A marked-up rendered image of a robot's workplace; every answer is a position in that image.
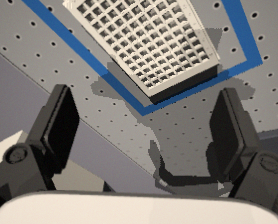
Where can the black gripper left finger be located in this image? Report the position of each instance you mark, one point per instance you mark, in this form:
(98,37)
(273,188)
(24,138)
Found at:
(29,166)

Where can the blue tape outline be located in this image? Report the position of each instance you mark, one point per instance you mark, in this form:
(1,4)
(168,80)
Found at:
(237,18)

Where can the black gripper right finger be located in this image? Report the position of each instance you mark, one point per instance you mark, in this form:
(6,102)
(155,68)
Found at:
(241,158)

